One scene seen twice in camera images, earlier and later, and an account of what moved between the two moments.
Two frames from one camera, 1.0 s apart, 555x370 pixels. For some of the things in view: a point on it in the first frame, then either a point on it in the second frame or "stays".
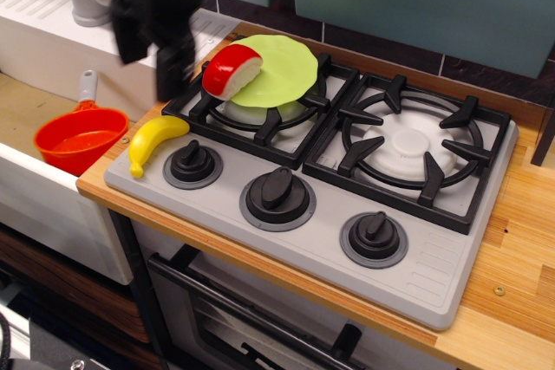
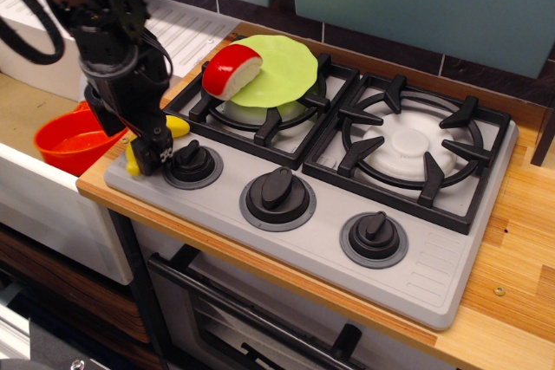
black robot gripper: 156,2 to 132,65
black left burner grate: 284,134 stays
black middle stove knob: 277,201 stays
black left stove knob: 192,167 stays
